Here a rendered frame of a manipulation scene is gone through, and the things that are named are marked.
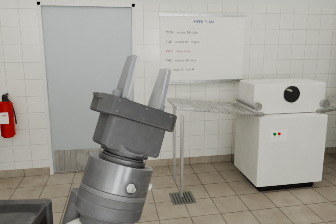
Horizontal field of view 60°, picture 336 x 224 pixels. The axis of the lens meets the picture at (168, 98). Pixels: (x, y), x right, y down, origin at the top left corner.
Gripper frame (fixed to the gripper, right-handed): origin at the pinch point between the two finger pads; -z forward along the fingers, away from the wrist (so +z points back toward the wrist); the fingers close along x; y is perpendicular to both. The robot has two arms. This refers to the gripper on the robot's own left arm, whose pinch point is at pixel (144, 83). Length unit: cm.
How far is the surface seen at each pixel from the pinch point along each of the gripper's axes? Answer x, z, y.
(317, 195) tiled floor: -306, 24, 141
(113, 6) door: -76, -124, 290
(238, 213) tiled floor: -215, 59, 163
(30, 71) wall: -19, -26, 337
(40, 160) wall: -63, 74, 350
